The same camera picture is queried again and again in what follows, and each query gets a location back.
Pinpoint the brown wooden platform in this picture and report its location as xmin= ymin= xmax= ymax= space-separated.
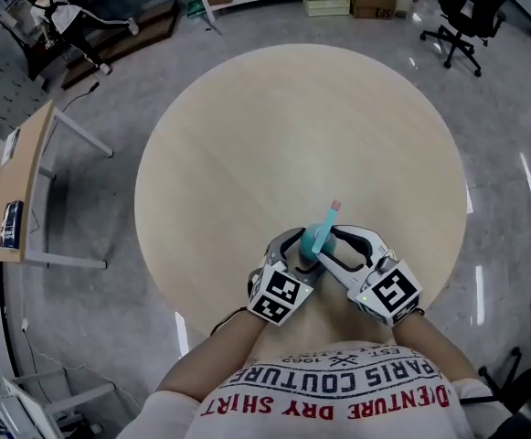
xmin=59 ymin=0 xmax=183 ymax=91

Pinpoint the dark blue book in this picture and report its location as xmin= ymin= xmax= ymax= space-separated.
xmin=0 ymin=200 xmax=25 ymax=250

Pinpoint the white booklet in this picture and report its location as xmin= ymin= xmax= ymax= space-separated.
xmin=2 ymin=127 xmax=22 ymax=166

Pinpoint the person's right forearm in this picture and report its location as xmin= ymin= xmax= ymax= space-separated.
xmin=390 ymin=311 xmax=481 ymax=383

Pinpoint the pale green drawer box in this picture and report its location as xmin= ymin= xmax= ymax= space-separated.
xmin=301 ymin=0 xmax=352 ymax=17

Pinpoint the printed cardboard box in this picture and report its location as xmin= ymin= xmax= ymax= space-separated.
xmin=351 ymin=0 xmax=397 ymax=20

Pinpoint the white metal frame table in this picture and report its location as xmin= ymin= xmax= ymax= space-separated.
xmin=0 ymin=367 xmax=116 ymax=439

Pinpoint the person's left forearm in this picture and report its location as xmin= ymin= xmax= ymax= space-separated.
xmin=157 ymin=308 xmax=266 ymax=402

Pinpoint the grey locker cabinet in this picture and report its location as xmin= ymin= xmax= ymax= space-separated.
xmin=0 ymin=34 xmax=50 ymax=125

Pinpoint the person's white printed shirt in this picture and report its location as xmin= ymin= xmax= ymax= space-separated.
xmin=118 ymin=340 xmax=515 ymax=439

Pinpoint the green plastic item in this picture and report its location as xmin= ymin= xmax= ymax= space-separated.
xmin=186 ymin=0 xmax=211 ymax=22

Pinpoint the wooden desk with white legs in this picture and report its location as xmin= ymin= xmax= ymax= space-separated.
xmin=0 ymin=98 xmax=114 ymax=270

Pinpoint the black metal stand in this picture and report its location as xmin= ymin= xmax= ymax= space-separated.
xmin=0 ymin=11 xmax=65 ymax=81

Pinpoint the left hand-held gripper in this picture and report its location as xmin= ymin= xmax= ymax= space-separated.
xmin=246 ymin=226 xmax=326 ymax=327

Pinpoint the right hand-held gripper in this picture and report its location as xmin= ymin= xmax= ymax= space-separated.
xmin=317 ymin=224 xmax=422 ymax=328

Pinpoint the round beige table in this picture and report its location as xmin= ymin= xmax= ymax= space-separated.
xmin=133 ymin=43 xmax=471 ymax=351

